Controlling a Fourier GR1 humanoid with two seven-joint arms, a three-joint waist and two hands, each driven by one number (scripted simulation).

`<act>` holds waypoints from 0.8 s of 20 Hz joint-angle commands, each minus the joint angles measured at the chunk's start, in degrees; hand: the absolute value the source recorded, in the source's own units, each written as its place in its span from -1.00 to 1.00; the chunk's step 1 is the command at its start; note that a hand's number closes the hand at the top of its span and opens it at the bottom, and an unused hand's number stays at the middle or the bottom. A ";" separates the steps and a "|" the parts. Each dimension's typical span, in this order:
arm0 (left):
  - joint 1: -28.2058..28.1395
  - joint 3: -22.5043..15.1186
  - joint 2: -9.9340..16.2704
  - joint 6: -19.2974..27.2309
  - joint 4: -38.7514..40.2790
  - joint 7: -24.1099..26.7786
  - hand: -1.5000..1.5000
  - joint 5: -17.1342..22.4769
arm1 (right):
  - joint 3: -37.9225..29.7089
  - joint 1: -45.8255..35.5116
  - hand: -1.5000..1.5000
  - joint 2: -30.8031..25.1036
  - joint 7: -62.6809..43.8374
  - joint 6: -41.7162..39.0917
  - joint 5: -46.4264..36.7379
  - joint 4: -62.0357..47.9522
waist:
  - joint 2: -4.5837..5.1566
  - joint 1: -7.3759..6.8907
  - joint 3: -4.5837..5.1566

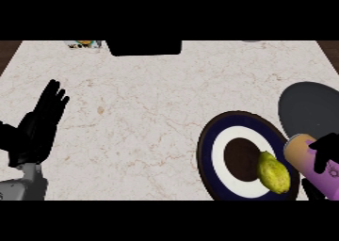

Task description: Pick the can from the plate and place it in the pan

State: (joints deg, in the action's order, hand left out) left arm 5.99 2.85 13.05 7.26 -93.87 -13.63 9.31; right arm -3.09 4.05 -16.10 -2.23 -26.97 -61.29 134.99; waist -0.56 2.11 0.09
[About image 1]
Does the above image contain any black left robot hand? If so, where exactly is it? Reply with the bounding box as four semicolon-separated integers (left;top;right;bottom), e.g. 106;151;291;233
0;78;70;169

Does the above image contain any purple and tan can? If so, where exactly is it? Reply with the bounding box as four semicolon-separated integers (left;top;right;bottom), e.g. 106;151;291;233
281;133;339;201

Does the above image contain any navy and white plate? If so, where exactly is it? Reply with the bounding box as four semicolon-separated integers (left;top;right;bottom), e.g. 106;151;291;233
196;110;302;201

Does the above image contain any dark grey pan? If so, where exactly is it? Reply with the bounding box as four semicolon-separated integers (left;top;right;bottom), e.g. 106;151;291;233
277;81;339;148

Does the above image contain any white printed box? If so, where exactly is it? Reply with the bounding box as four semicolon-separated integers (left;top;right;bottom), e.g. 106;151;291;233
66;40;104;50

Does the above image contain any black appliance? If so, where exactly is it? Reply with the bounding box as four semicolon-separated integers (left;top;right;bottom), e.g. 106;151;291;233
104;40;182;57

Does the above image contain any yellow-green fruit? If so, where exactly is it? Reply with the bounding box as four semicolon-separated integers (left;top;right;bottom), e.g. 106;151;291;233
255;151;291;195

